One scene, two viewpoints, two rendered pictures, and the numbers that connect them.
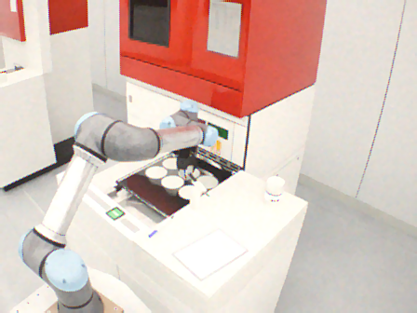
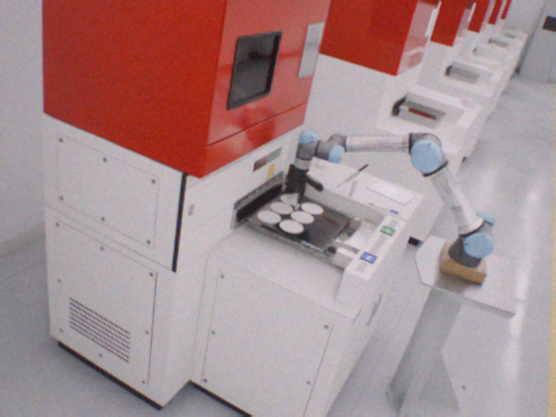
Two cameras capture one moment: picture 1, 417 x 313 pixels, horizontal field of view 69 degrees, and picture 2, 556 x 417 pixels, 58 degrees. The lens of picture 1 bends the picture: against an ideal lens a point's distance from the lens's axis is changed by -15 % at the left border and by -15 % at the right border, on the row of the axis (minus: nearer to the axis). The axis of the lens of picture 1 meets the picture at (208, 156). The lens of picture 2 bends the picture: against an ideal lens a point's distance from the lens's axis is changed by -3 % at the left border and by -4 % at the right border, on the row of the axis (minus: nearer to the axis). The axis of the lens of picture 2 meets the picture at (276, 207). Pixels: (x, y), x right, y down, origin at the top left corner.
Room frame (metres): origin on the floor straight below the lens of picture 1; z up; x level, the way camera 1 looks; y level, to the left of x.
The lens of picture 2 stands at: (1.99, 2.02, 1.99)
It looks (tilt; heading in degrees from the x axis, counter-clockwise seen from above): 28 degrees down; 253
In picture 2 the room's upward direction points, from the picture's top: 12 degrees clockwise
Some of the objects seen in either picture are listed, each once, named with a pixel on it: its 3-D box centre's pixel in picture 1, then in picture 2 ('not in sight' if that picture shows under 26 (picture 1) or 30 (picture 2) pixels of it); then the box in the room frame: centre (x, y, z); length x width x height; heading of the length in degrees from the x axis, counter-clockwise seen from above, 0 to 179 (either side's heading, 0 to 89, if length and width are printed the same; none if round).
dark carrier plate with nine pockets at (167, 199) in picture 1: (172, 182); (302, 217); (1.29, 0.15, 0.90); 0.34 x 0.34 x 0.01; 51
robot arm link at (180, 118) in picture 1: (177, 125); (330, 151); (1.23, 0.13, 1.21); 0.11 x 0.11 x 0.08; 60
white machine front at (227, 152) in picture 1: (177, 127); (239, 189); (1.59, 0.16, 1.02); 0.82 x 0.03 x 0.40; 51
